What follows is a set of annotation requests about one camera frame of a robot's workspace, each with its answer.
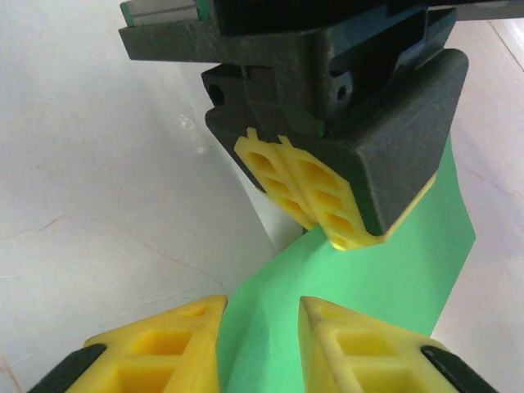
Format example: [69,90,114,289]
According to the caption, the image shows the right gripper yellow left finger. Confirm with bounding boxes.
[24,294,229,393]

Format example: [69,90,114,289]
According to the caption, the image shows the green square paper sheet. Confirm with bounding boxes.
[216,134,478,393]

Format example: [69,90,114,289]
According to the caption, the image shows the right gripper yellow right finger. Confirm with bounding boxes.
[300,295,499,393]

